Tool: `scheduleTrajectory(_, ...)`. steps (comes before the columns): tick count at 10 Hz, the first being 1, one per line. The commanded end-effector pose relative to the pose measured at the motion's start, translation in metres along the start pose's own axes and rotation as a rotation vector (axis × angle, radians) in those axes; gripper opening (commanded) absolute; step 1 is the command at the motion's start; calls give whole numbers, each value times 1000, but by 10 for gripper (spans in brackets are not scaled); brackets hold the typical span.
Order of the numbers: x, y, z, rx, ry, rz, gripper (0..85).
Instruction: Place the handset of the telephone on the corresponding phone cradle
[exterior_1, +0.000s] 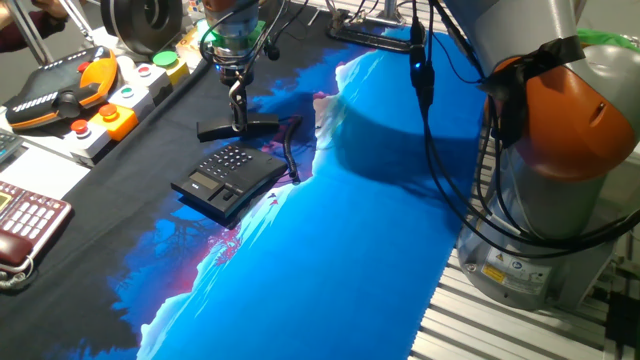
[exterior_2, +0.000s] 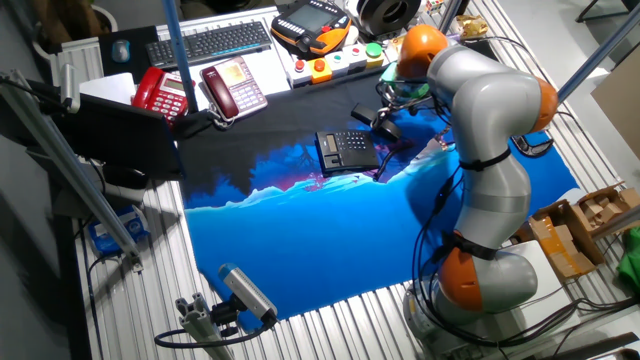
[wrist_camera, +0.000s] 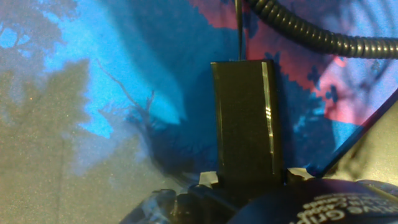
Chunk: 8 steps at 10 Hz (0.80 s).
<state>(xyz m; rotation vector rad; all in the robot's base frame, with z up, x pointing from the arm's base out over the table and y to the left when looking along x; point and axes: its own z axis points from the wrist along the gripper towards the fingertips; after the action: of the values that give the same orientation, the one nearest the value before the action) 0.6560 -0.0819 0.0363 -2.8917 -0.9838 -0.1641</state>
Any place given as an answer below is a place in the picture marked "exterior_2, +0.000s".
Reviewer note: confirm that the colourful puzzle cube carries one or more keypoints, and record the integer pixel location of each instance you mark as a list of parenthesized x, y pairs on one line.
[(435, 5)]

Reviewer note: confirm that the flat tan cardboard box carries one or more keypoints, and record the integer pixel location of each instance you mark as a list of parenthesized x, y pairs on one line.
[(565, 255)]

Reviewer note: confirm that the long aluminium frame beam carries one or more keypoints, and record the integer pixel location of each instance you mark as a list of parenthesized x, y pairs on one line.
[(65, 165)]

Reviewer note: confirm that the white round bucket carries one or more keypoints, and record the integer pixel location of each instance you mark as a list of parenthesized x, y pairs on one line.
[(107, 15)]

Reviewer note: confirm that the black laptop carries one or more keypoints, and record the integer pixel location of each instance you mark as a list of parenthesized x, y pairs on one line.
[(120, 135)]

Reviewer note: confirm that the black chair base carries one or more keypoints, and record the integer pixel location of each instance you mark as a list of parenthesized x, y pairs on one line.
[(590, 12)]

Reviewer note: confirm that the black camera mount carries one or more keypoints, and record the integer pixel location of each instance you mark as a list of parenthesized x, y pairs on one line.
[(225, 315)]

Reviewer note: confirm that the black C-clamp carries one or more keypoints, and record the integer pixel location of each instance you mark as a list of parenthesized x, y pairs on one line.
[(530, 149)]

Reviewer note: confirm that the metal frame pole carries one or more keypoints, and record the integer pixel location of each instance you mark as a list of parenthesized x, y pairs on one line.
[(600, 50), (177, 50), (450, 12)]

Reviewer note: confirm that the black computer keyboard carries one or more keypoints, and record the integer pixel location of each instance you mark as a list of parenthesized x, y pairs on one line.
[(210, 44)]

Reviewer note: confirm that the yellow box green button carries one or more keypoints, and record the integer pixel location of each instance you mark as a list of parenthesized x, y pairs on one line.
[(374, 54)]

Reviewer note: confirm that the blue black printed cloth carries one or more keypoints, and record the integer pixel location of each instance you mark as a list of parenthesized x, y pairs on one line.
[(310, 240)]

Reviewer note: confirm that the maroon silver telephone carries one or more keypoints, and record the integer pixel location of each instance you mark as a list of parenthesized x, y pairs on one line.
[(235, 87)]

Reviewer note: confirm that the open brown cardboard box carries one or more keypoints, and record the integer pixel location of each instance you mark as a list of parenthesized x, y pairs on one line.
[(600, 210)]

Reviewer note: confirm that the blue packet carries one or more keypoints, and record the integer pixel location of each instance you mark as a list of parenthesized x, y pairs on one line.
[(117, 232)]

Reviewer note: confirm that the gold snack bag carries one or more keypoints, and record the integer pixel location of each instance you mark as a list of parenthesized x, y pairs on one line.
[(470, 26)]

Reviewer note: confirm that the black telephone base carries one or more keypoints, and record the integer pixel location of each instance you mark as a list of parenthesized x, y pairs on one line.
[(350, 150)]

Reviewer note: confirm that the red telephone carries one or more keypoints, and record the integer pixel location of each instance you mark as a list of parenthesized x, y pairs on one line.
[(160, 95)]

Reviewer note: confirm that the white box red button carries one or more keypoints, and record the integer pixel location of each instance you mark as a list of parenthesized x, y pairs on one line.
[(356, 57), (300, 72)]

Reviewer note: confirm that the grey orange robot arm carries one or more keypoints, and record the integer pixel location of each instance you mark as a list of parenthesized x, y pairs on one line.
[(490, 100)]

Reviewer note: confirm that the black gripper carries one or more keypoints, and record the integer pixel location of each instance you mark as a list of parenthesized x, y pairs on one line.
[(397, 104)]

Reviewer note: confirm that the green cloth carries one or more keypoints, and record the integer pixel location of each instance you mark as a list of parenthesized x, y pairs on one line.
[(631, 265)]

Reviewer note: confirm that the orange box red button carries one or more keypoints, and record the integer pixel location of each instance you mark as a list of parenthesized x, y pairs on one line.
[(320, 70)]

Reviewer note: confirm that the silver cylinder camera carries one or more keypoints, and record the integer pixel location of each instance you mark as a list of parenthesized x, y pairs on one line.
[(69, 87)]

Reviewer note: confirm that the brown cardboard sheet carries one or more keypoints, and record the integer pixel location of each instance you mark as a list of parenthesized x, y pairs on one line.
[(620, 105)]

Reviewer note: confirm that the short aluminium profile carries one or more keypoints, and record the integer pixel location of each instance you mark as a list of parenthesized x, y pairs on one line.
[(200, 325)]

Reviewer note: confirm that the orange black teach pendant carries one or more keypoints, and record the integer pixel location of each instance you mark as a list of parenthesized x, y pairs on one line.
[(310, 25)]

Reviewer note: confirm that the white box green button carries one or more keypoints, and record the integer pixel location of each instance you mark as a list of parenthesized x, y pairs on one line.
[(339, 64)]

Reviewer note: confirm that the silver camera blue end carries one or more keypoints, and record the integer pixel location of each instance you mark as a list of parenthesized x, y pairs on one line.
[(247, 292)]

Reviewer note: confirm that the grey computer mouse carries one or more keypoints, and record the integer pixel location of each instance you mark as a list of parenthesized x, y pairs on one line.
[(121, 51)]

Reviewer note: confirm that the black mouse pad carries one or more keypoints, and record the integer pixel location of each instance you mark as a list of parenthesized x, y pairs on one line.
[(142, 40)]

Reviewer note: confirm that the white paper sheet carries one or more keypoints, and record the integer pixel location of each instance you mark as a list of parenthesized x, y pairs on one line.
[(107, 87)]

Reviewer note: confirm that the black telephone handset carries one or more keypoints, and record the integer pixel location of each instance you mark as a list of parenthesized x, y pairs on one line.
[(362, 114)]

